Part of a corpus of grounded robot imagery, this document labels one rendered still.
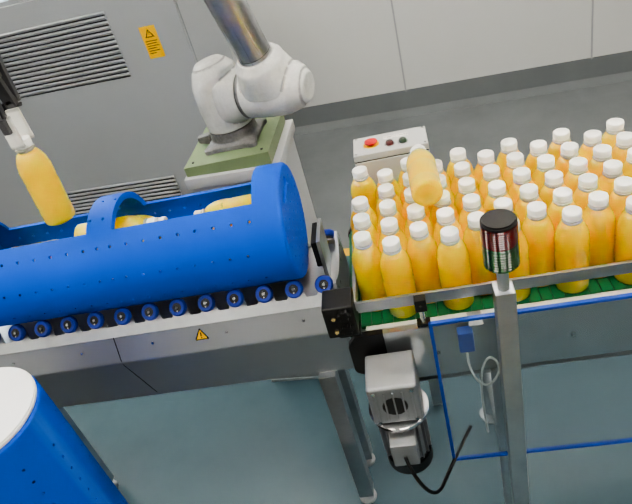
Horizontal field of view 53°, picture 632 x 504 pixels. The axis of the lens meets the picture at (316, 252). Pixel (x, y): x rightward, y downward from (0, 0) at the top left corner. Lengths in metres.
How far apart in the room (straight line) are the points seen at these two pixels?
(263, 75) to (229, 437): 1.39
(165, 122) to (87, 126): 0.41
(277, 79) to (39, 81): 1.75
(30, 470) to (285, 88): 1.17
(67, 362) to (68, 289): 0.27
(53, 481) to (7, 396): 0.21
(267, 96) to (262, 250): 0.62
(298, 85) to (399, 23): 2.37
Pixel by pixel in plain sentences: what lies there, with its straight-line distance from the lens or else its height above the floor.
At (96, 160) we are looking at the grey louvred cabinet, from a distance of 3.52.
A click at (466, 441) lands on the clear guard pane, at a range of 1.72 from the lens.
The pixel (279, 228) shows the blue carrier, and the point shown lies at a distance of 1.41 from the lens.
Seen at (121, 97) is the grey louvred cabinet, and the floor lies 0.92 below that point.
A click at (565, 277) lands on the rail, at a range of 1.46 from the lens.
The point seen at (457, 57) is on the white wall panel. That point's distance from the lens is 4.32.
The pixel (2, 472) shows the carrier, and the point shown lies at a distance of 1.49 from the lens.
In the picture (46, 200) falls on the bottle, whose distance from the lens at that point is 1.52.
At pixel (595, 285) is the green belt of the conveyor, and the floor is 0.90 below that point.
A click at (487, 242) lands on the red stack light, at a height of 1.23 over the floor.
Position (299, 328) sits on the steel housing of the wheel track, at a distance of 1.59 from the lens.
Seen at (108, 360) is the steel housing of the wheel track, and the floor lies 0.85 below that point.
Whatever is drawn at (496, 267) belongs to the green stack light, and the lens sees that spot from 1.16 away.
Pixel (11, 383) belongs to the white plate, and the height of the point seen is 1.04.
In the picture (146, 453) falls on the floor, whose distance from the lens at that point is 2.70.
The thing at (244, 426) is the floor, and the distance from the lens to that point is 2.60.
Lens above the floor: 1.93
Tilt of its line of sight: 36 degrees down
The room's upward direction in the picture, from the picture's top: 17 degrees counter-clockwise
